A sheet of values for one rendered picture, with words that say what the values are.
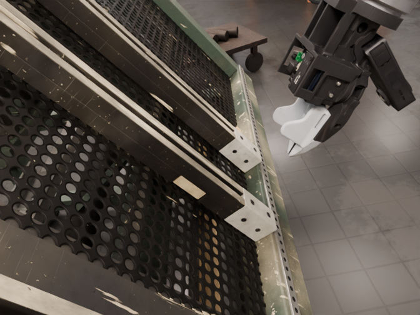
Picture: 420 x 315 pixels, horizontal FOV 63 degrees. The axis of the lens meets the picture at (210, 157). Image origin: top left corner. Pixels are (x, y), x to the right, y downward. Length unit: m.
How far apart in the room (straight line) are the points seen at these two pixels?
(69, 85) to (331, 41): 0.44
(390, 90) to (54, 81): 0.52
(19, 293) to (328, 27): 0.42
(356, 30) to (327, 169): 2.08
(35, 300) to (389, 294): 1.74
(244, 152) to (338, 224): 1.20
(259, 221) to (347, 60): 0.52
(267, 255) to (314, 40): 0.59
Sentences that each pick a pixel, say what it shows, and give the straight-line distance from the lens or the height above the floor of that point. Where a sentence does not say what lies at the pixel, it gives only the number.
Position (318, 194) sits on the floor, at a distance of 2.30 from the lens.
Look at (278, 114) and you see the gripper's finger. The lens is 0.48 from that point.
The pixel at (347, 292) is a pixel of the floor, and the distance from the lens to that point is 1.92.
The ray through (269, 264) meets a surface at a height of 0.90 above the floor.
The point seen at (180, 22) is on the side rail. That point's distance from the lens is 1.59.
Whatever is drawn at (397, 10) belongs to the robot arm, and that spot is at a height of 1.51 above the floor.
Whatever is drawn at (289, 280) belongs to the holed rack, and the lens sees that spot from 0.86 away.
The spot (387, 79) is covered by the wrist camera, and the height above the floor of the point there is 1.42.
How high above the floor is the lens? 1.63
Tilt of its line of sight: 39 degrees down
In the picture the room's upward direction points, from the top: 8 degrees counter-clockwise
